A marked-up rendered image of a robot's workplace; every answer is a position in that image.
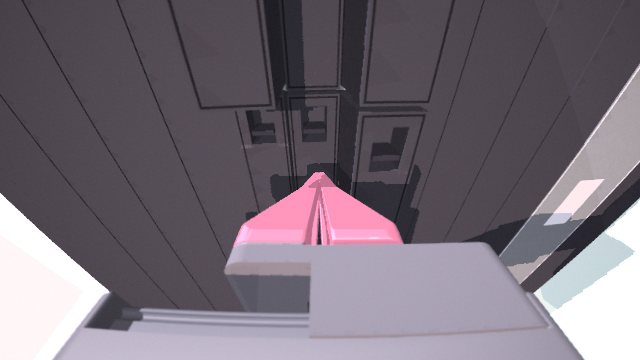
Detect black server rack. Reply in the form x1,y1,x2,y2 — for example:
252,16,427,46
0,0,640,312

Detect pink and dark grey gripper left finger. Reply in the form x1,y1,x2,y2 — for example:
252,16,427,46
234,173,319,246

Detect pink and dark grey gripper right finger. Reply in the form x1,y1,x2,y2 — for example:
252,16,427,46
319,172,403,245

